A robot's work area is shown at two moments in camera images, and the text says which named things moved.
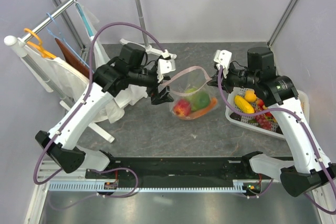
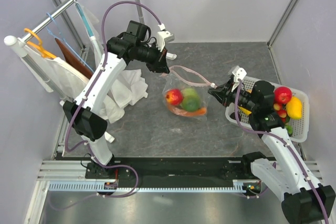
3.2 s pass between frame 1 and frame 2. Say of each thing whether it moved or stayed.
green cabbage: stayed
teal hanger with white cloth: stayed
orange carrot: moved
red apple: moved
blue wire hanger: stayed
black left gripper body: moved
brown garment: stayed
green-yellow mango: moved
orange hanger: stayed
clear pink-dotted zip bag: moved
